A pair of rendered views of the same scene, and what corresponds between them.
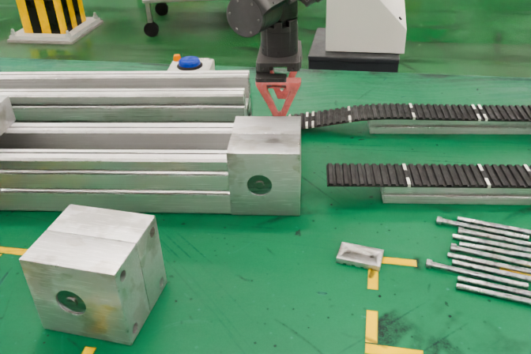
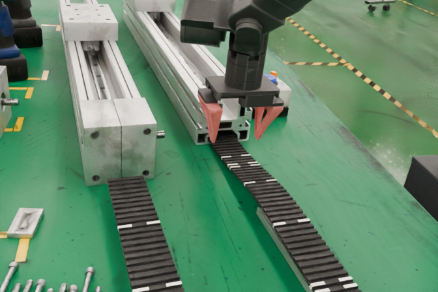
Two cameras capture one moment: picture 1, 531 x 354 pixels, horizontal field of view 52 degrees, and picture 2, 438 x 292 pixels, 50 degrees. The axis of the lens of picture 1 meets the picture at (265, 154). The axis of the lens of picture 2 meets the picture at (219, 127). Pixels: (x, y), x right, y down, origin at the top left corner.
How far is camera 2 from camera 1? 0.77 m
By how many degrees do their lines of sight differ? 54
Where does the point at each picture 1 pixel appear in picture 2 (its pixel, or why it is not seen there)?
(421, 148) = (247, 255)
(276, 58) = (221, 83)
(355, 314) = not seen: outside the picture
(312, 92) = (321, 167)
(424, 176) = (137, 237)
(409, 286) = not seen: outside the picture
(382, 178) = (124, 209)
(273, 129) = (124, 113)
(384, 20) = not seen: outside the picture
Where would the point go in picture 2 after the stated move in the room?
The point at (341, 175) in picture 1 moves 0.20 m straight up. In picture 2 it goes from (126, 186) to (128, 41)
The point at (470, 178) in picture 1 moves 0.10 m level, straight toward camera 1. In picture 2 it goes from (144, 274) to (47, 266)
